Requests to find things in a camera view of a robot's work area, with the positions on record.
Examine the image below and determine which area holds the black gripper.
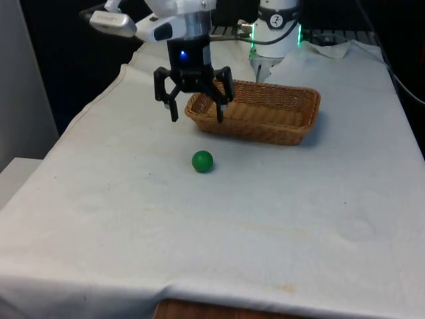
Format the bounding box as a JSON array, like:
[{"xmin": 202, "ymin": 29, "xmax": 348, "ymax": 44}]
[{"xmin": 153, "ymin": 35, "xmax": 236, "ymax": 124}]

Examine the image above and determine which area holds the brown wicker basket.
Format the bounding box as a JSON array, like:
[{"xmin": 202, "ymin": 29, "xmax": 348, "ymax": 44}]
[{"xmin": 184, "ymin": 79, "xmax": 321, "ymax": 146}]

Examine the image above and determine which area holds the green ball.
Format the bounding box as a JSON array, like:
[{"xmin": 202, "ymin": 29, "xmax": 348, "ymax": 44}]
[{"xmin": 191, "ymin": 150, "xmax": 214, "ymax": 174}]

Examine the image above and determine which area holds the black cable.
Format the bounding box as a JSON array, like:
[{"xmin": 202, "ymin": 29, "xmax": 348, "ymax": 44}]
[
  {"xmin": 209, "ymin": 16, "xmax": 301, "ymax": 45},
  {"xmin": 355, "ymin": 0, "xmax": 425, "ymax": 110}
]

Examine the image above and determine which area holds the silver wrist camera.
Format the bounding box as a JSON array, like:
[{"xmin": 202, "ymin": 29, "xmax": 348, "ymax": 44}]
[{"xmin": 89, "ymin": 10, "xmax": 174, "ymax": 43}]

